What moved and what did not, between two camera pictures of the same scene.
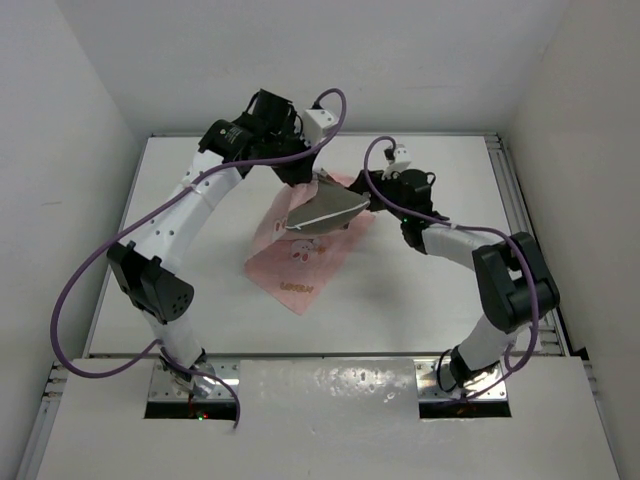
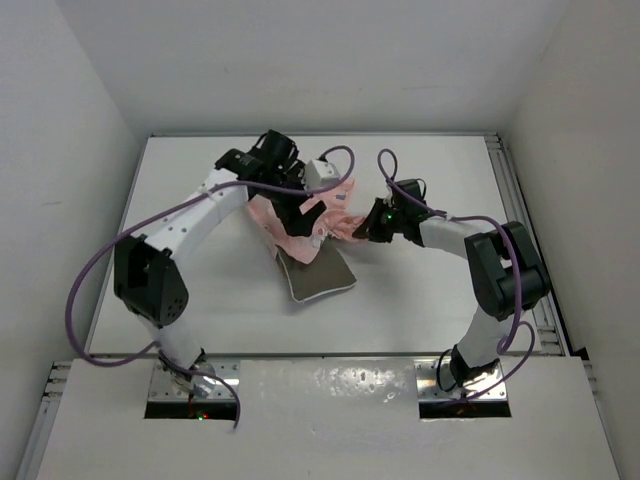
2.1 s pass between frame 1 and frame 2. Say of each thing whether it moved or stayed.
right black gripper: moved
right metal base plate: stayed
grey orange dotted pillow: moved
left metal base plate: stayed
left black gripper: moved
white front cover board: stayed
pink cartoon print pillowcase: moved
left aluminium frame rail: stayed
